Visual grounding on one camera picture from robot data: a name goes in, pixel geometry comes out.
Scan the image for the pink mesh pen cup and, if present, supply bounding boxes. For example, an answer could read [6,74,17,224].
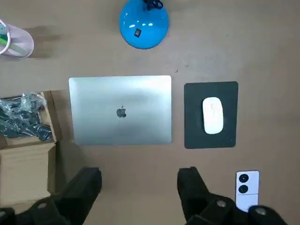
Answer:
[0,19,35,59]

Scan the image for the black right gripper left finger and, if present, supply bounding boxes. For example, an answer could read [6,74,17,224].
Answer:
[0,166,103,225]

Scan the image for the silver laptop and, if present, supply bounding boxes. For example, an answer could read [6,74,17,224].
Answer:
[68,75,172,145]

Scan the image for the pale lilac flip phone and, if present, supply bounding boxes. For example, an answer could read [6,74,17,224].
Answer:
[235,170,260,213]

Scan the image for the open cardboard box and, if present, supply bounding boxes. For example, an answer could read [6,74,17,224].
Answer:
[0,90,63,209]

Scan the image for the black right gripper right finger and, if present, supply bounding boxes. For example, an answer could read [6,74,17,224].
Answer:
[177,166,289,225]

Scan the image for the white computer mouse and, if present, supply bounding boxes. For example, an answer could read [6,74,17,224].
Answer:
[202,97,224,135]

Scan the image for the black mouse pad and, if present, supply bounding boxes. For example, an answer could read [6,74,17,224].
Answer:
[184,81,239,150]

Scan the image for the plastic bag of black parts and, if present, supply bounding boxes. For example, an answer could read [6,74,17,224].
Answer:
[0,93,53,143]

